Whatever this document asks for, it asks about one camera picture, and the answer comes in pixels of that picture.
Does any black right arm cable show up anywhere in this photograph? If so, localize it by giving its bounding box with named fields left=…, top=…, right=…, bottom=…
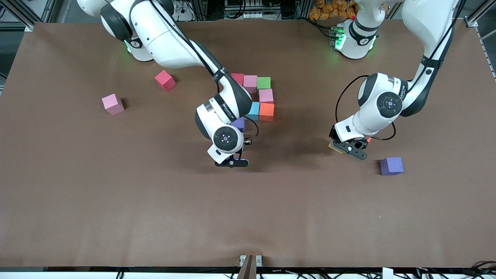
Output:
left=147, top=0, right=259, bottom=142

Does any dark equipment rack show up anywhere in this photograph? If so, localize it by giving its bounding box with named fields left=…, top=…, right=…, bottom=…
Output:
left=223, top=0, right=303, bottom=20

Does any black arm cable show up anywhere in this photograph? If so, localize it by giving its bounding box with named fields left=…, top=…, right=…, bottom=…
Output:
left=335, top=0, right=465, bottom=141
left=147, top=0, right=259, bottom=142

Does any aluminium frame profile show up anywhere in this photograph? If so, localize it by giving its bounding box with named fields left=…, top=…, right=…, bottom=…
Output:
left=464, top=0, right=496, bottom=82
left=0, top=0, right=59, bottom=32

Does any grey bracket with brown post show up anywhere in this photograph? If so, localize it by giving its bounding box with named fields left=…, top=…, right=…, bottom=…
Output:
left=237, top=254, right=263, bottom=279

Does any large white power strip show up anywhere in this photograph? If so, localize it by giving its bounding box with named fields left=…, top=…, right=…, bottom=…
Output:
left=170, top=0, right=194, bottom=22

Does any bag of orange fruits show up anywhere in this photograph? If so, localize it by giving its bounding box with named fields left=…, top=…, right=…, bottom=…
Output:
left=309, top=0, right=358, bottom=21

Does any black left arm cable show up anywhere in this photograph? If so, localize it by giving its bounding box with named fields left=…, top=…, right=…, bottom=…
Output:
left=335, top=0, right=465, bottom=141

